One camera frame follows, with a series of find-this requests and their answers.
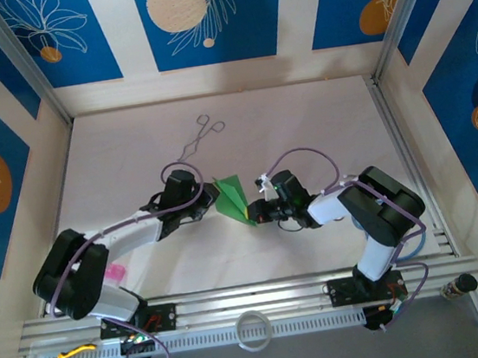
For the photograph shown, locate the green paper sheet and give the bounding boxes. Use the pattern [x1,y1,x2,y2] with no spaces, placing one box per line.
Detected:
[210,171,259,233]

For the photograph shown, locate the pink item in clear bag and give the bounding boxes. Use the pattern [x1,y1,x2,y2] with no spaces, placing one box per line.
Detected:
[100,262,130,288]

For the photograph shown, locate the spice bottle with black cap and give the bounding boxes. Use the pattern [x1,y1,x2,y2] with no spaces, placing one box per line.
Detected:
[439,271,478,302]

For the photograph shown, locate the metal wire tongs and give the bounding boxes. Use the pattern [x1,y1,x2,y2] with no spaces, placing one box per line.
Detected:
[170,111,230,165]

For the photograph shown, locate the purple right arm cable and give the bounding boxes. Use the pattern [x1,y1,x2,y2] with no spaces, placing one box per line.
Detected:
[262,133,440,343]

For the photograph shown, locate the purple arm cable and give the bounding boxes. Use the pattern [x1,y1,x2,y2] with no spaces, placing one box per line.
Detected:
[262,133,440,343]
[31,158,227,358]

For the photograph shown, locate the long aluminium frame rail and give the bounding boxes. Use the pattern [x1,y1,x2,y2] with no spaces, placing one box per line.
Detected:
[12,251,478,358]

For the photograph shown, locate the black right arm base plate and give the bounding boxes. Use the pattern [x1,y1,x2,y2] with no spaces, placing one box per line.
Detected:
[326,270,410,309]

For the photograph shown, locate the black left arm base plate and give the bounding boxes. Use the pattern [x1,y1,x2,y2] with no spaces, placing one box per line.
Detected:
[96,300,181,341]

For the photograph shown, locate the white tape ring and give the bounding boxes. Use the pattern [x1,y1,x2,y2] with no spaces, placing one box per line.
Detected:
[232,309,271,355]

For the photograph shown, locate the white slotted cable duct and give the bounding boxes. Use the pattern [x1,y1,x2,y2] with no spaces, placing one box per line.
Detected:
[28,306,368,358]

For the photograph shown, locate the aluminium table side rail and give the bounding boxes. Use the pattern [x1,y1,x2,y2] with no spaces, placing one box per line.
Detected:
[17,120,97,319]
[365,67,458,265]

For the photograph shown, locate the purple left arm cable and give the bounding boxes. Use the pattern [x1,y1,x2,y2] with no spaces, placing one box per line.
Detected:
[31,158,227,358]

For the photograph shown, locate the aluminium frame post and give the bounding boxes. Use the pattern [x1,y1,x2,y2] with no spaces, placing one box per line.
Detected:
[0,0,75,134]
[361,0,458,86]

